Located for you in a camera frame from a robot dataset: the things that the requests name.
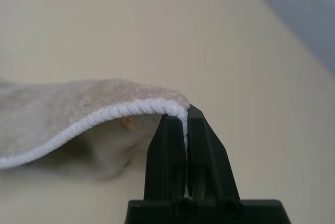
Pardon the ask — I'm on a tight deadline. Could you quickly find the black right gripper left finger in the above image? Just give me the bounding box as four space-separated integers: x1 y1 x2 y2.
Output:
143 113 188 201

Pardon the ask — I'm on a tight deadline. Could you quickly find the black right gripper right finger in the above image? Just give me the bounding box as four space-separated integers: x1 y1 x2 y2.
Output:
187 103 242 201

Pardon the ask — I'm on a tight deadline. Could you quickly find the beige towel with white trim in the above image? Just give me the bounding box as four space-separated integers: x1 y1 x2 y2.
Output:
0 77 192 180

